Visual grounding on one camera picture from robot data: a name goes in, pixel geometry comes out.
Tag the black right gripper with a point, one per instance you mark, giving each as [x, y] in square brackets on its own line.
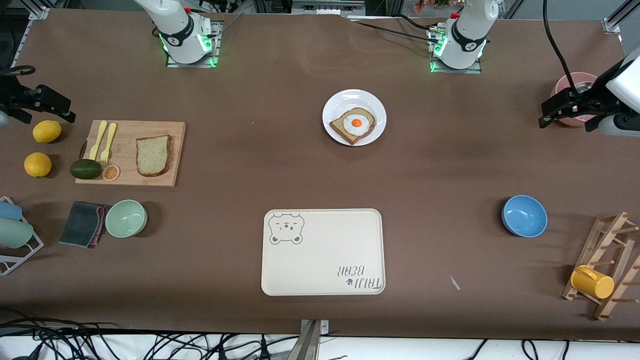
[11, 96]

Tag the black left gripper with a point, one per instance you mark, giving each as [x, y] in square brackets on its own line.
[593, 98]

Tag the plain brown bread slice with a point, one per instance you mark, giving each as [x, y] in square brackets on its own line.
[152, 155]

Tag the fried egg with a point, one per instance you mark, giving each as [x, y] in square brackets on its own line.
[356, 123]

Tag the round white plate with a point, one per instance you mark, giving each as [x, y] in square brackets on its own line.
[350, 100]

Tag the toast with fried egg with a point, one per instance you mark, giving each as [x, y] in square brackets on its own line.
[339, 128]

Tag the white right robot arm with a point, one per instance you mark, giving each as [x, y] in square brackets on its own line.
[175, 25]

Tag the yellow lemon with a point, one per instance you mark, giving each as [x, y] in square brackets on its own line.
[37, 165]
[47, 131]

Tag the pink bowl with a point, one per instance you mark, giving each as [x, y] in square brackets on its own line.
[575, 79]

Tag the yellow plastic knife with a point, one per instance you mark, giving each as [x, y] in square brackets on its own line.
[97, 140]

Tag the yellow plastic fork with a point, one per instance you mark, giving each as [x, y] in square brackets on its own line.
[110, 137]

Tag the dark green avocado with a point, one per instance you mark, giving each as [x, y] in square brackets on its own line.
[85, 169]

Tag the wooden cutting board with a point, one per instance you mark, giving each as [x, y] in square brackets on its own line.
[130, 150]

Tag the orange fruit slice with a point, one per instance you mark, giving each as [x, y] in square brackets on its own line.
[111, 173]

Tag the aluminium corner profile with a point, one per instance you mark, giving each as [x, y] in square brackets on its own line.
[39, 12]
[612, 24]

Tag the blue bowl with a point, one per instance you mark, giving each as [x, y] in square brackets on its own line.
[524, 216]

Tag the light blue cup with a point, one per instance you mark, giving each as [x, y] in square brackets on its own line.
[9, 211]

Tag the dark grey folded cloth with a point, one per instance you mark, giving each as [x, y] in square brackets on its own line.
[80, 224]

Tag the pink folded cloth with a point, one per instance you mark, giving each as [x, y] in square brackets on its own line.
[102, 225]

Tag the pale green bowl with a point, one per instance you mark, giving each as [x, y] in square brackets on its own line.
[126, 218]

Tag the pale green cup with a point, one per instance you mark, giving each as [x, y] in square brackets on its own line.
[14, 233]

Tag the wooden mug rack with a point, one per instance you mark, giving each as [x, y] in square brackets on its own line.
[607, 235]

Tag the colourful background clutter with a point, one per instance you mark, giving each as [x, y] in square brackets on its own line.
[430, 4]

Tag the yellow mug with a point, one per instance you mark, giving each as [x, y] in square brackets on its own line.
[592, 282]

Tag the small white paper scrap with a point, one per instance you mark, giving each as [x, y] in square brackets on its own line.
[454, 282]

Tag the beige bear print tray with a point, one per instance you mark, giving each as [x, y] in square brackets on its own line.
[322, 260]

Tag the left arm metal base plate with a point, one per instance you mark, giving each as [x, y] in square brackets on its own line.
[475, 69]

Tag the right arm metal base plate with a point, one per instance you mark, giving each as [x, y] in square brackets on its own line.
[216, 50]

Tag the grey metal beam bracket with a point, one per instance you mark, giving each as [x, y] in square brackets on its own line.
[309, 345]

